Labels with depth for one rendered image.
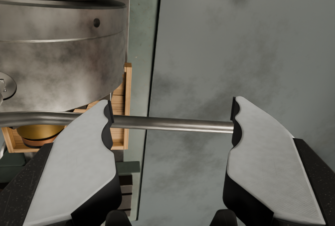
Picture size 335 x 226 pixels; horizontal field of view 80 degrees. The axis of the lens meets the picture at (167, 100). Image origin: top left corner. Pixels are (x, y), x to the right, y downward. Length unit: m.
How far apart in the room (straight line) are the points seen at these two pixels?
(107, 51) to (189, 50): 1.30
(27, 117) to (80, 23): 0.12
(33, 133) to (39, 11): 0.25
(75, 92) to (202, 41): 1.37
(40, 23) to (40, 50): 0.03
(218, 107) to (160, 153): 0.71
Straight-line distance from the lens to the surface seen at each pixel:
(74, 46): 0.26
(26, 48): 0.25
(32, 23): 0.25
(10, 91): 0.27
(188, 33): 1.54
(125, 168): 0.80
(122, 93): 0.63
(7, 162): 0.92
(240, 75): 1.83
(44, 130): 0.44
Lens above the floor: 1.45
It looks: 59 degrees down
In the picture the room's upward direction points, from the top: 159 degrees clockwise
